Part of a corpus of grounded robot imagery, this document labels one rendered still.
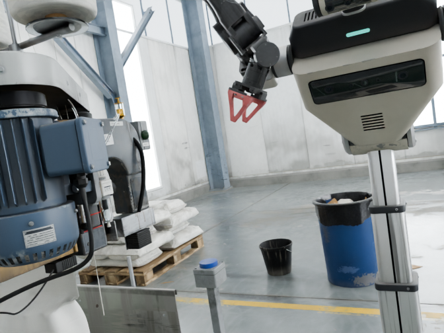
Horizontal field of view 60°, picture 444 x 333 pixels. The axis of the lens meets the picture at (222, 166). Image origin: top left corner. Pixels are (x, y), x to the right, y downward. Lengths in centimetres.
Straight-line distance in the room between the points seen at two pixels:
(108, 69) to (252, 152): 410
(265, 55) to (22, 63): 52
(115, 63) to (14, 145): 635
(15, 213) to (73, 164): 12
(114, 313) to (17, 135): 109
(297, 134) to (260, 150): 99
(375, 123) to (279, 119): 801
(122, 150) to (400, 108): 79
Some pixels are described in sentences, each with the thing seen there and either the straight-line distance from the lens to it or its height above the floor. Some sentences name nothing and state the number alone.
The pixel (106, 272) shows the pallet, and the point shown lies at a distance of 407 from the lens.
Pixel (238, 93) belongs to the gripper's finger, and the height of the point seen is 134.
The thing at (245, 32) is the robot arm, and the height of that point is 149.
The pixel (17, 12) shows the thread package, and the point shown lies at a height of 153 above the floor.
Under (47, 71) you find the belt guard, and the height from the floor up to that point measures 139.
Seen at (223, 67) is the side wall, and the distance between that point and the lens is 981.
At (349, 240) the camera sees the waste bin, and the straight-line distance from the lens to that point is 302.
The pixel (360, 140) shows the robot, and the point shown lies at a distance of 128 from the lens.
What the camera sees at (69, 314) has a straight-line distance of 133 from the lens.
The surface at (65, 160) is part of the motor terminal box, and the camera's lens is 66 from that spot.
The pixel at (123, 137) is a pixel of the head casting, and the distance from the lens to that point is 113.
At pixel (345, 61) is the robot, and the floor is 139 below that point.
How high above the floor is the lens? 123
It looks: 4 degrees down
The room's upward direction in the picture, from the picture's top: 9 degrees counter-clockwise
